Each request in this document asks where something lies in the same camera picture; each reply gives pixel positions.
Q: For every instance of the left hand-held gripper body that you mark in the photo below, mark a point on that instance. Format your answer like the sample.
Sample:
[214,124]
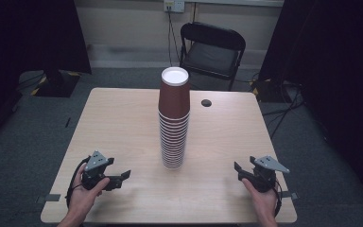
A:
[95,164]

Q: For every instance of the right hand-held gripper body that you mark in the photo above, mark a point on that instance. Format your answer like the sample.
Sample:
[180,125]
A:
[266,175]

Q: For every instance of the stack of brown paper cups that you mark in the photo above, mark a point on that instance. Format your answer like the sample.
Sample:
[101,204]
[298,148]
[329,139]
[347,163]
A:
[174,119]

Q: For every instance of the person's right hand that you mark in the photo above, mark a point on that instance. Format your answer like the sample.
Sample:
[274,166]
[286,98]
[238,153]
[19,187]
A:
[263,201]

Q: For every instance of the person's left hand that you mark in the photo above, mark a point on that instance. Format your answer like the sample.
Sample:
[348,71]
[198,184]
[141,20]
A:
[83,197]

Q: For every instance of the grey tape strip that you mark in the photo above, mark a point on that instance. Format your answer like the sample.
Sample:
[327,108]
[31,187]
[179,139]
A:
[48,198]
[289,195]

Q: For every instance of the black box with yellow tape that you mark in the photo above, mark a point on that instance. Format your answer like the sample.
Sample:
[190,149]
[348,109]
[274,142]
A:
[266,91]

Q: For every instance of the black stand base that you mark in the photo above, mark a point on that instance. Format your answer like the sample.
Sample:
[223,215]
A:
[56,83]

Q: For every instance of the black folding chair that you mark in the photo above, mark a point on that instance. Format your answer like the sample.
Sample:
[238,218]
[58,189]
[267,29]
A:
[211,55]

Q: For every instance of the dark curtain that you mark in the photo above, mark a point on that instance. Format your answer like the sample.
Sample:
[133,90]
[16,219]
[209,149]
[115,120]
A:
[28,41]
[337,78]

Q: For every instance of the white wall socket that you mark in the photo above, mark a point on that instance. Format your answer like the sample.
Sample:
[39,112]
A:
[174,5]

